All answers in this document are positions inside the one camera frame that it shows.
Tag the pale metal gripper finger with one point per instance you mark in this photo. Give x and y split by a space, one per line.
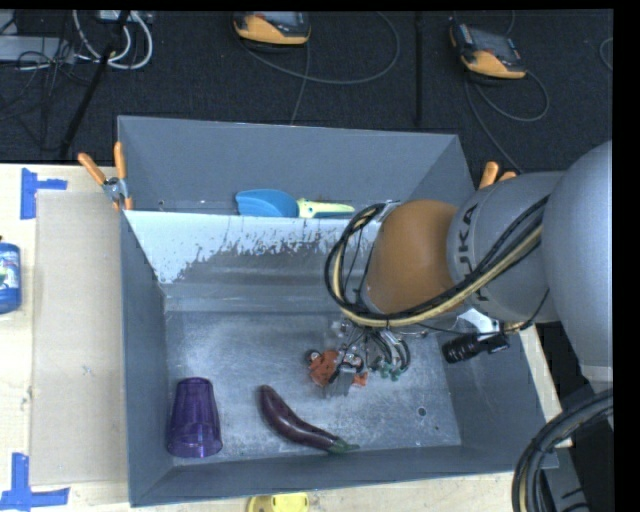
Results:
340 384
351 364

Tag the orange toy figure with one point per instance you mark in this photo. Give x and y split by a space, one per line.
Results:
324 367

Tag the purple toy eggplant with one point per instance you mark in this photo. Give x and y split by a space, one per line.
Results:
290 422

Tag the grey metal bin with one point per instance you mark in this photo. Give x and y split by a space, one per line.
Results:
280 340

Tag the yellow round thing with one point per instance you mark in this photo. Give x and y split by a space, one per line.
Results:
277 502

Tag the yellow-green plastic toy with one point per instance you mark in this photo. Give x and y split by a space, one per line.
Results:
325 208

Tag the purple plastic cup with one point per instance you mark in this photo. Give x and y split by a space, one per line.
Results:
194 420

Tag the blue plastic scoop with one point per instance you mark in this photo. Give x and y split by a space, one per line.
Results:
265 202

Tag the pale wood flat board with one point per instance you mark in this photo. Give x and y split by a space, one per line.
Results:
75 340

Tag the blue printed can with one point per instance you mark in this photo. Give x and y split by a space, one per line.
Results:
9 280

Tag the black cylinder on white bracket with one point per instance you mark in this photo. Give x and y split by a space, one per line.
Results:
465 346

